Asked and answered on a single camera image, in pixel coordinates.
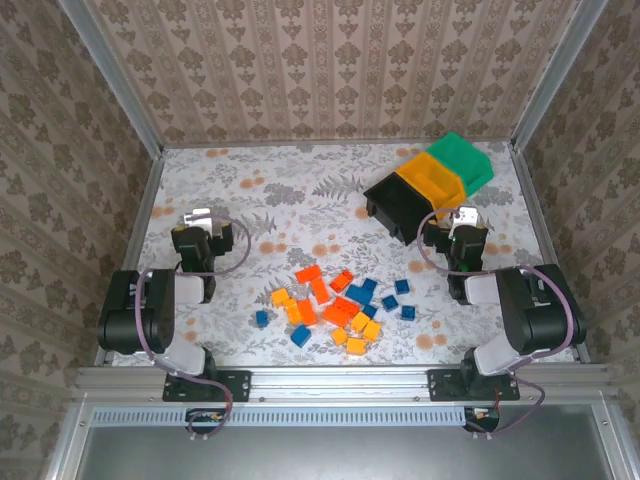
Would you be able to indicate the wide aluminium base rail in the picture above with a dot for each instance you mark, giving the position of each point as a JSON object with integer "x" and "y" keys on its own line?
{"x": 340, "y": 382}

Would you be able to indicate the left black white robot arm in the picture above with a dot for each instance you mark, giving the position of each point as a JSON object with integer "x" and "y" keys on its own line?
{"x": 135, "y": 320}

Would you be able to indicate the floral table cover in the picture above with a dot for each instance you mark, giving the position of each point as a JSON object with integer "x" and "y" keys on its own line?
{"x": 300, "y": 200}

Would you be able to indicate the aluminium side rail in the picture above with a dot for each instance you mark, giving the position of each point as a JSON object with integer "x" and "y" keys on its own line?
{"x": 537, "y": 210}
{"x": 145, "y": 200}

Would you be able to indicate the light orange lego brick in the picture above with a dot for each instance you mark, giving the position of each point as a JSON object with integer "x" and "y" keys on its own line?
{"x": 280, "y": 297}
{"x": 356, "y": 346}
{"x": 339, "y": 336}
{"x": 372, "y": 330}
{"x": 360, "y": 321}
{"x": 294, "y": 314}

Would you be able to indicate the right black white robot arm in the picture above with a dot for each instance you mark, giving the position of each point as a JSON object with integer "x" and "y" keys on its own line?
{"x": 540, "y": 320}

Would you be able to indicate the large red-orange lego brick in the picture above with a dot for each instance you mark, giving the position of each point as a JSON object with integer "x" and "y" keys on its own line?
{"x": 341, "y": 311}

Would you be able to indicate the grey metal panel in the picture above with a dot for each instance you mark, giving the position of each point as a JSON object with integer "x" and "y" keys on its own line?
{"x": 350, "y": 455}

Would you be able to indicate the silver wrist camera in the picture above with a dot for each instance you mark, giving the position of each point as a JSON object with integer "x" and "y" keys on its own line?
{"x": 467, "y": 215}
{"x": 200, "y": 217}

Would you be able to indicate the green plastic bin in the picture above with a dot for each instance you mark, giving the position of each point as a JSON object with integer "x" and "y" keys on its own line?
{"x": 462, "y": 157}

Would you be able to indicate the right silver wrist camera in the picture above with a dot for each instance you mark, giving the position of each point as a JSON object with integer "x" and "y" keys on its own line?
{"x": 467, "y": 215}

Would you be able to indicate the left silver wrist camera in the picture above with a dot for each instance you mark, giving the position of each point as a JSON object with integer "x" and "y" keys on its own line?
{"x": 200, "y": 217}

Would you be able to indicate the large blue lego brick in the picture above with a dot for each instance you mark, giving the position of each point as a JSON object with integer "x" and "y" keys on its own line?
{"x": 357, "y": 294}

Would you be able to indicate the aluminium corner post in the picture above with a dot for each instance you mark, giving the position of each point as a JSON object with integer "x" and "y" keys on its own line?
{"x": 110, "y": 75}
{"x": 560, "y": 75}

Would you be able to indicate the yellow plastic bin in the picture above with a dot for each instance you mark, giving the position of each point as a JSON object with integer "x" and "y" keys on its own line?
{"x": 432, "y": 180}

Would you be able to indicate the thin aluminium wall rail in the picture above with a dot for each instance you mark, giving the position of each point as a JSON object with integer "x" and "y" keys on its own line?
{"x": 340, "y": 144}

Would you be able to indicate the black plastic bin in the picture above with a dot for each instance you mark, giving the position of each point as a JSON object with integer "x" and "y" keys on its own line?
{"x": 400, "y": 210}

